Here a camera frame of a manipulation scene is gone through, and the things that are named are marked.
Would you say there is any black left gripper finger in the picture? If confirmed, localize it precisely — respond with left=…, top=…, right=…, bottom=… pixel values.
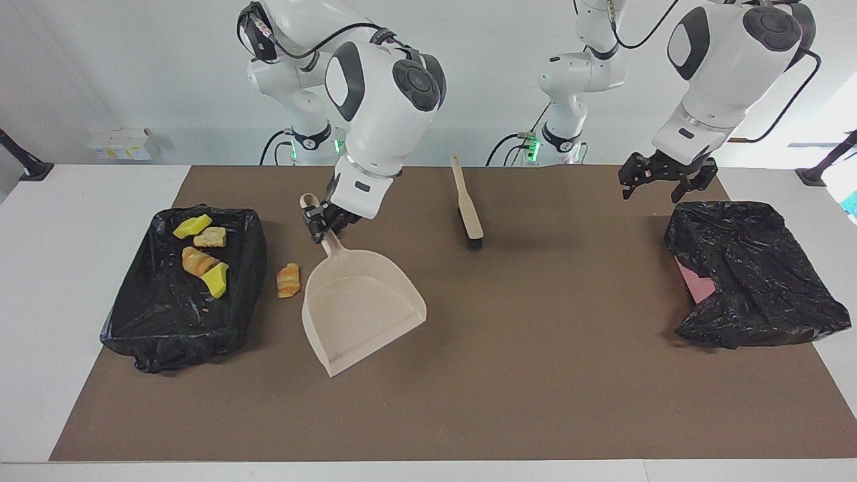
left=618, top=157, right=647, bottom=201
left=671, top=159, right=719, bottom=204

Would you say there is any striped orange croissant piece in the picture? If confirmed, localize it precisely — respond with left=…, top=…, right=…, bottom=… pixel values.
left=181, top=246, right=220, bottom=277
left=277, top=262, right=302, bottom=299

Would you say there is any beige plastic dustpan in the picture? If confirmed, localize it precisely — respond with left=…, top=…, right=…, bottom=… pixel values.
left=298, top=193, right=428, bottom=379

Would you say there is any yellow sponge chunk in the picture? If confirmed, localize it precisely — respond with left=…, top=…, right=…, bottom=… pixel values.
left=201, top=262, right=230, bottom=299

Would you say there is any small green yellow sponge piece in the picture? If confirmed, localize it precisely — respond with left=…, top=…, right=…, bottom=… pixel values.
left=173, top=214, right=213, bottom=240

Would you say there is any beige hand brush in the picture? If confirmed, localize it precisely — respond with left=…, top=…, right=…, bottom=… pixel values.
left=450, top=155, right=484, bottom=251

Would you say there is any pink bin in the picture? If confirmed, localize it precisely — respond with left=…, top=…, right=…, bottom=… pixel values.
left=675, top=258, right=717, bottom=305

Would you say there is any black plastic trash bag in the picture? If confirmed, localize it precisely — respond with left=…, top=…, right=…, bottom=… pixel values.
left=100, top=204, right=268, bottom=374
left=664, top=199, right=852, bottom=350

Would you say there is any white cardboard box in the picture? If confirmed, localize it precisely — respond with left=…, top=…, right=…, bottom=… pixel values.
left=88, top=127, right=158, bottom=161

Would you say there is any brown table mat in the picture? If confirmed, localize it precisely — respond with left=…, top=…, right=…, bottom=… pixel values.
left=50, top=165, right=857, bottom=463

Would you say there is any black base cable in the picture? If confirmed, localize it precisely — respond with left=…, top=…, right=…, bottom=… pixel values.
left=260, top=129, right=295, bottom=166
left=487, top=131, right=540, bottom=166

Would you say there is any black camera stand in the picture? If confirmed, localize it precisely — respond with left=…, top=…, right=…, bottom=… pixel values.
left=0, top=129, right=54, bottom=181
left=795, top=131, right=857, bottom=187

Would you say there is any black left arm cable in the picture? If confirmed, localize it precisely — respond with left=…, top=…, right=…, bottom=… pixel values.
left=606, top=0, right=823, bottom=145

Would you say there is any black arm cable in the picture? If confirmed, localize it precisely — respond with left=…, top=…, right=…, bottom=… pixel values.
left=238, top=3, right=409, bottom=64
left=606, top=0, right=823, bottom=145

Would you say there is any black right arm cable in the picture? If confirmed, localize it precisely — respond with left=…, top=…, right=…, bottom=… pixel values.
left=238, top=3, right=409, bottom=64

